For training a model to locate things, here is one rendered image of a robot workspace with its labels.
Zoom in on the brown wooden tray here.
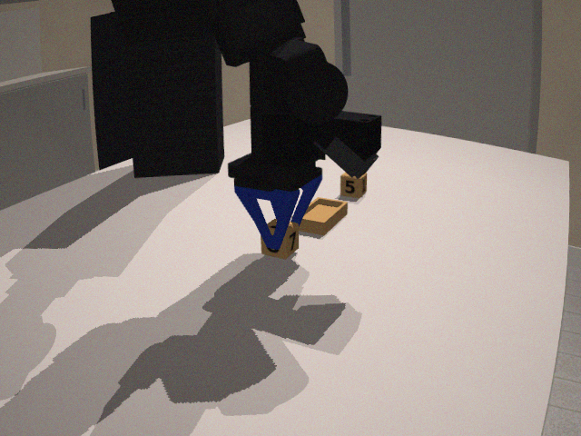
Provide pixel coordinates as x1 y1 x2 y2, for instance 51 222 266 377
299 197 348 235

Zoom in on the brown cube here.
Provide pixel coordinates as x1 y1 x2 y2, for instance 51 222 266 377
340 173 367 198
261 219 299 260

